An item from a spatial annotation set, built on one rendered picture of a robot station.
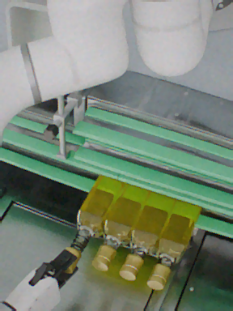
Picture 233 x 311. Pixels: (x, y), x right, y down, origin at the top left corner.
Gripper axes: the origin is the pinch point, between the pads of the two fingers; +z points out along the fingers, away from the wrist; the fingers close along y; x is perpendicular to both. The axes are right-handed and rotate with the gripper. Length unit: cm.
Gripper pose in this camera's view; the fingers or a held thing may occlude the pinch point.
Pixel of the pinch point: (65, 265)
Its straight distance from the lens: 94.6
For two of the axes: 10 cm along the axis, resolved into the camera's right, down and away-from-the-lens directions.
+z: 5.9, -5.6, 5.7
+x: -8.0, -4.4, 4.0
